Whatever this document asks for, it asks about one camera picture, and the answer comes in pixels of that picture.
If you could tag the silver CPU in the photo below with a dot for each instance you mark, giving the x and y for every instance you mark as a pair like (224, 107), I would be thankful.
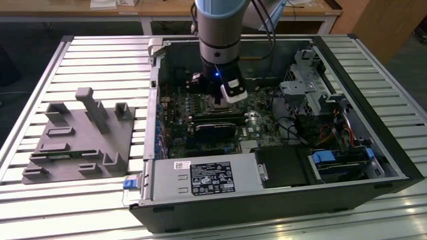
(228, 106)

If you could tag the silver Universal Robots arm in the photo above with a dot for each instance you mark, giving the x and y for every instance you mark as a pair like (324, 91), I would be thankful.
(217, 32)

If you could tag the black CPU socket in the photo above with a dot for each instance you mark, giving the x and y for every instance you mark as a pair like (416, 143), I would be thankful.
(209, 108)

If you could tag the black RAM stick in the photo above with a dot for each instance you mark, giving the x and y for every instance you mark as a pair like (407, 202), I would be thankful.
(216, 120)
(216, 116)

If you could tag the black graphics card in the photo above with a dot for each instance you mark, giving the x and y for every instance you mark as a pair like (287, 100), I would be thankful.
(215, 131)

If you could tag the green motherboard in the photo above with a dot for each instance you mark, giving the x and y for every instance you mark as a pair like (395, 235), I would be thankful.
(260, 120)

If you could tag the grey metal drive cage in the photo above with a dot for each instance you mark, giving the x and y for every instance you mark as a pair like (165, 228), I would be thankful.
(300, 92)

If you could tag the silver chipset heatsink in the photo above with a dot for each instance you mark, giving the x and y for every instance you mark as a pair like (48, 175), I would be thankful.
(249, 145)

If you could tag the white box with black label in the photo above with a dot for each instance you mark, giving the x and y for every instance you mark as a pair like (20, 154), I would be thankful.
(127, 2)

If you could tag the black drive bay box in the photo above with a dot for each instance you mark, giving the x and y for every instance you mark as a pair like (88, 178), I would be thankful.
(283, 165)

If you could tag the grey power supply unit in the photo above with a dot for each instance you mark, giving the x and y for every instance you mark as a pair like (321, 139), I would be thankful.
(169, 175)

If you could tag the white cardboard box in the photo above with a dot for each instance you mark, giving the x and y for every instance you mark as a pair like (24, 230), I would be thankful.
(103, 4)

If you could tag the blue disk carrier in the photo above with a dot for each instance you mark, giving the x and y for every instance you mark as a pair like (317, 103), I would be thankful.
(321, 157)

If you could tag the grey parts rack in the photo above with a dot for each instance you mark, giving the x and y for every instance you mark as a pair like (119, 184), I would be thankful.
(80, 140)

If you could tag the blue plastic latch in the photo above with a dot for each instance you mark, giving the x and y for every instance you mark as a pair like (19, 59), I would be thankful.
(129, 183)

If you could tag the wooden desk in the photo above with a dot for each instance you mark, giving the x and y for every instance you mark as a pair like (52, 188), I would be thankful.
(67, 12)

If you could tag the wooden cabinet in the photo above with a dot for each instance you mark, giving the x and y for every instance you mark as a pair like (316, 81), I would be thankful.
(376, 25)

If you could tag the blue drive bay clip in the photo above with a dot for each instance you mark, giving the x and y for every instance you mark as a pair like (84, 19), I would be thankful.
(368, 153)

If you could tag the green RAM stick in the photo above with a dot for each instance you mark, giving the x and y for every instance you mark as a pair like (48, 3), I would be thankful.
(60, 156)

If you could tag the black open PC case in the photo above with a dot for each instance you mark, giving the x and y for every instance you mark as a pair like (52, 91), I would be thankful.
(267, 212)

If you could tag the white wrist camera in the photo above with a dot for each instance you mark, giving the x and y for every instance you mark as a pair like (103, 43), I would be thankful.
(233, 92)

